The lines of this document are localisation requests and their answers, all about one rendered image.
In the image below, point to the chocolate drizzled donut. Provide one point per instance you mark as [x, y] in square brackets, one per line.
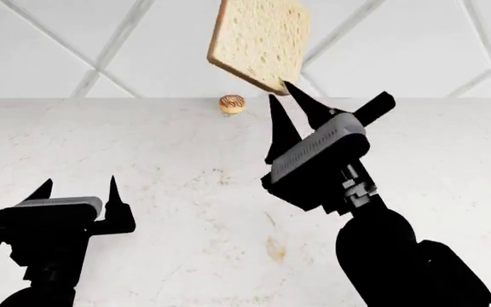
[232, 104]

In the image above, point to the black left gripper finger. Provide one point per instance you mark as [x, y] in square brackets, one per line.
[41, 192]
[115, 211]

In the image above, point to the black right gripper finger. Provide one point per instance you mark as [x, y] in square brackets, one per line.
[281, 134]
[313, 108]

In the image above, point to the sandwich bread slice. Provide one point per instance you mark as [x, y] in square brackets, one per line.
[259, 41]

